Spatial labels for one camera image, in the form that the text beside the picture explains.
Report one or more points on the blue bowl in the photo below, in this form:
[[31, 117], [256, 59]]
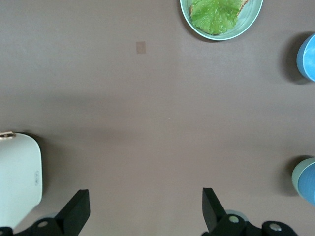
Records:
[[308, 186], [307, 59]]

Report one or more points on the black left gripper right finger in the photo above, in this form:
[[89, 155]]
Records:
[[214, 216]]

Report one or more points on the brown tape patch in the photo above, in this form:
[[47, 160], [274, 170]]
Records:
[[141, 48]]

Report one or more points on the green bowl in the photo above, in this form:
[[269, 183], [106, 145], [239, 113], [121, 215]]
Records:
[[296, 175]]

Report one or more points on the green plate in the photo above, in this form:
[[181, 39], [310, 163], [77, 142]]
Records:
[[251, 17]]

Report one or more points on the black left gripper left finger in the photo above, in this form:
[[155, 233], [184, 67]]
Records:
[[73, 214]]

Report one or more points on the green lettuce leaf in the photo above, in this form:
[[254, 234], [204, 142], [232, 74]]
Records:
[[214, 17]]

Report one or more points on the lettuce leaf on toast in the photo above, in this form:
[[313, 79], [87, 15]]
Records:
[[243, 3]]

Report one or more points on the brown table cover sheet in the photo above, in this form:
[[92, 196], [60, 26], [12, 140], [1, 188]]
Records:
[[160, 110]]

